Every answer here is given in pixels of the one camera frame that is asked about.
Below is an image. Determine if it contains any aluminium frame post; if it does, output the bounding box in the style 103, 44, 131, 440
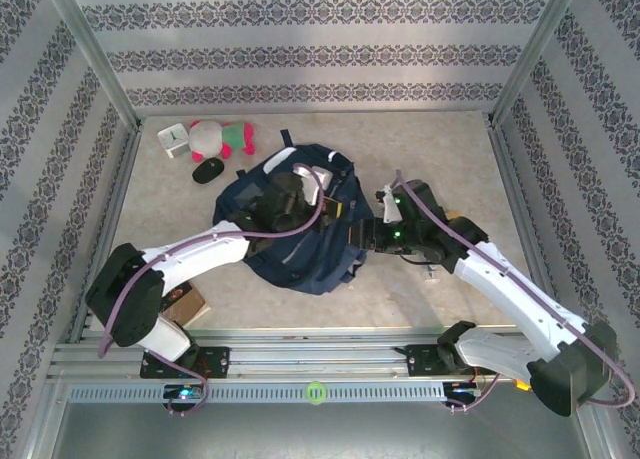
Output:
489, 0, 584, 125
42, 0, 142, 130

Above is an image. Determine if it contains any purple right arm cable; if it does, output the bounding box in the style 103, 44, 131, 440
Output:
393, 168, 637, 409

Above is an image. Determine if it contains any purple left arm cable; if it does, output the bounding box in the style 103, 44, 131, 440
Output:
98, 164, 326, 360

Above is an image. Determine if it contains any brown cover book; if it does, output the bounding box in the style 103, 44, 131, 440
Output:
162, 278, 212, 329

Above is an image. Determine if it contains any navy blue backpack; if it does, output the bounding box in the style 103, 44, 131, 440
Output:
212, 128, 369, 298

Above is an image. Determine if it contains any perforated metal strip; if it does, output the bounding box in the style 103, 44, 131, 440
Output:
67, 382, 446, 404

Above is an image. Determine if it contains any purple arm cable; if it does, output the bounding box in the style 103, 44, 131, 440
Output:
98, 164, 326, 360
393, 168, 637, 409

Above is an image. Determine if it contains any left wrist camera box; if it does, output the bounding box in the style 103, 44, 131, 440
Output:
292, 162, 334, 206

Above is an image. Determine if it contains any black computer mouse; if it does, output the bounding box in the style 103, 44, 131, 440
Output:
192, 157, 225, 185

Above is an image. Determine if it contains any aluminium side rail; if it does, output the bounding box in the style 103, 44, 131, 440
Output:
69, 123, 144, 345
487, 116, 569, 330

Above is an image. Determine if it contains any green tape ring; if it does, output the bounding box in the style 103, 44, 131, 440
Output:
305, 380, 329, 405

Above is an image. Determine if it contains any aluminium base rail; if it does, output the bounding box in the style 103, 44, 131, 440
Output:
47, 328, 591, 381

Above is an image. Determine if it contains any small circuit board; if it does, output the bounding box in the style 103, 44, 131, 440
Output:
164, 384, 206, 401
444, 384, 484, 399

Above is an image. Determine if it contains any white square alarm clock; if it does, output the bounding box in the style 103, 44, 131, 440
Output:
157, 122, 192, 160

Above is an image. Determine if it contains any white green pink plush toy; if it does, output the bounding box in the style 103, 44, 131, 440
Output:
188, 120, 256, 163

